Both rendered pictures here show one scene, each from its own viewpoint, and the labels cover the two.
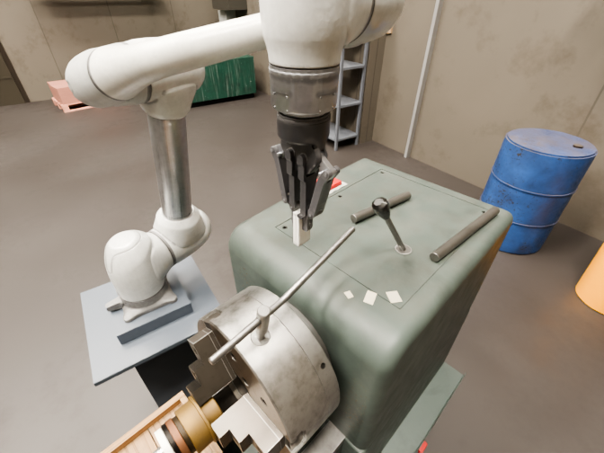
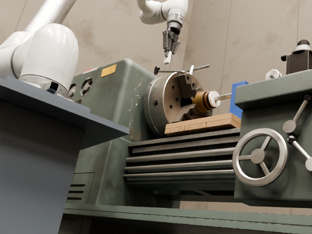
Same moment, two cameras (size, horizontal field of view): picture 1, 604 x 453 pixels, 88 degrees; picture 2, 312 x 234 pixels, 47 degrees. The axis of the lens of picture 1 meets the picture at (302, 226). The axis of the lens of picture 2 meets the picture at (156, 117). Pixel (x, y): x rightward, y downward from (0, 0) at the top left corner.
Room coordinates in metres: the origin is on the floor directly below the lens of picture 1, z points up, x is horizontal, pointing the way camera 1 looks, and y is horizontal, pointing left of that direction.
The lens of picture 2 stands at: (0.37, 1.61, 0.42)
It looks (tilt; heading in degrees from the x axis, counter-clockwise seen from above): 21 degrees up; 273
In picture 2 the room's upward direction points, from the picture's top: 11 degrees clockwise
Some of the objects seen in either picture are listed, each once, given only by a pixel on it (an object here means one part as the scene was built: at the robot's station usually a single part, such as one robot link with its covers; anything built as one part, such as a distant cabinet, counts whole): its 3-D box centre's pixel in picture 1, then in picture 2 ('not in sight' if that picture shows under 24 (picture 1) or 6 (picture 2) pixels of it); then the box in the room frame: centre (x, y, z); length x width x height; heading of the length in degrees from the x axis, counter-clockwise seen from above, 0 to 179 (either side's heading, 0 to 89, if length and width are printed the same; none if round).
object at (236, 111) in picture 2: not in sight; (241, 111); (0.11, 0.33, 1.00); 0.08 x 0.06 x 0.23; 44
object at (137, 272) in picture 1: (135, 261); (51, 57); (0.80, 0.57, 0.97); 0.18 x 0.16 x 0.22; 146
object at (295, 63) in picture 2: not in sight; (302, 70); (-0.02, 0.58, 1.07); 0.07 x 0.07 x 0.10; 44
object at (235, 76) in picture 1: (196, 74); not in sight; (7.02, 2.16, 0.37); 1.95 x 1.73 x 0.75; 34
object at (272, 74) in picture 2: not in sight; (273, 77); (0.11, 0.71, 0.95); 0.07 x 0.04 x 0.04; 44
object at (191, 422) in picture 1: (195, 424); (204, 101); (0.24, 0.19, 1.08); 0.09 x 0.09 x 0.09; 44
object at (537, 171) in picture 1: (525, 191); not in sight; (2.19, -1.79, 0.43); 0.58 x 0.58 x 0.86
